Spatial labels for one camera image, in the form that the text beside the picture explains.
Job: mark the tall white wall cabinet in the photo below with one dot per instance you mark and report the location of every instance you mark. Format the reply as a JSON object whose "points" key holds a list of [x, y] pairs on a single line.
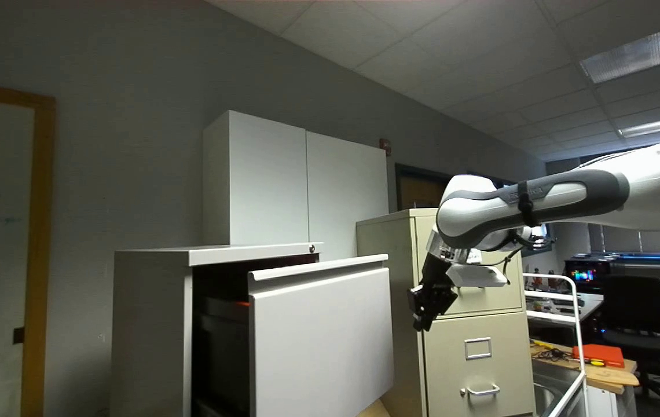
{"points": [[268, 176]]}

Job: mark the black office chair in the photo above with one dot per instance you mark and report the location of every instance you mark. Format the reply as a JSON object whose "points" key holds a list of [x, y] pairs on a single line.
{"points": [[637, 309]]}

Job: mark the blue shelf bar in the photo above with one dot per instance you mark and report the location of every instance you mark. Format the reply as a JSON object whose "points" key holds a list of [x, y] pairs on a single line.
{"points": [[653, 258]]}

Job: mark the orange box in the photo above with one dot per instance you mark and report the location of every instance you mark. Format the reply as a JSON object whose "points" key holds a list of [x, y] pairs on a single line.
{"points": [[600, 354]]}

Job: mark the wooden workbench top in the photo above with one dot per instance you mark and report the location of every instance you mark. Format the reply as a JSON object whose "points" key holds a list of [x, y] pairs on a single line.
{"points": [[614, 376]]}

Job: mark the large ceiling light panel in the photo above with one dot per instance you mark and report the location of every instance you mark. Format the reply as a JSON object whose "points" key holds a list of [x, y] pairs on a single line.
{"points": [[642, 48]]}

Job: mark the dark wooden door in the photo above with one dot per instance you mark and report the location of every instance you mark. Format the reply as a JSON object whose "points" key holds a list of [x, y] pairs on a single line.
{"points": [[418, 187]]}

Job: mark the white file cabinet body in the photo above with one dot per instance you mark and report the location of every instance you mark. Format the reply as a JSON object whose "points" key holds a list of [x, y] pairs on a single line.
{"points": [[152, 332]]}

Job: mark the black device with lights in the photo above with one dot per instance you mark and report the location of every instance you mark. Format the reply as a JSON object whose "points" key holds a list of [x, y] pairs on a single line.
{"points": [[585, 274]]}

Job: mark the beige metal file cabinet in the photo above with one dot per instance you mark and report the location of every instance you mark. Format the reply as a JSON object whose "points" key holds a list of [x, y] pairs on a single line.
{"points": [[482, 347]]}

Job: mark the white file cabinet drawer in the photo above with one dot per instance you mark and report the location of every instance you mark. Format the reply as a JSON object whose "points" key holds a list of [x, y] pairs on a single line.
{"points": [[320, 338]]}

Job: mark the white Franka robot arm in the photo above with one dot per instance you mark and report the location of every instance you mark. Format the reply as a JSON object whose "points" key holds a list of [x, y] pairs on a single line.
{"points": [[576, 192]]}

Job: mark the white metal tube frame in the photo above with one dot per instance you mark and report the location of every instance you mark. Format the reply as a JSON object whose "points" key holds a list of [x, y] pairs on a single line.
{"points": [[577, 325]]}

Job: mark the computer monitor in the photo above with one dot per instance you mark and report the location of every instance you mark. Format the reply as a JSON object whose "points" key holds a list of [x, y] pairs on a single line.
{"points": [[540, 236]]}

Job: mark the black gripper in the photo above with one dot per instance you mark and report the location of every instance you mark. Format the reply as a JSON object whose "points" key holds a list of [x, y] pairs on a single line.
{"points": [[436, 278]]}

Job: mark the red wall alarm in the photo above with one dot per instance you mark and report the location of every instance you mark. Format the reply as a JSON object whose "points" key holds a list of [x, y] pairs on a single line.
{"points": [[383, 143]]}

